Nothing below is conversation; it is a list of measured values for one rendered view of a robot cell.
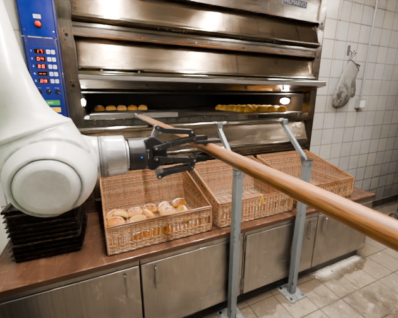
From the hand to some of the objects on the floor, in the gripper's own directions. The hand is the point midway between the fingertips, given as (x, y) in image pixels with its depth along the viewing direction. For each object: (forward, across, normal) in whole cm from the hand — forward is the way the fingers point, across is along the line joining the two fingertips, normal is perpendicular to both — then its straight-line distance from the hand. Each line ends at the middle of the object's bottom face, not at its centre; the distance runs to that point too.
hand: (206, 147), depth 61 cm
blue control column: (-47, +118, -193) cm, 231 cm away
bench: (+47, +118, -71) cm, 145 cm away
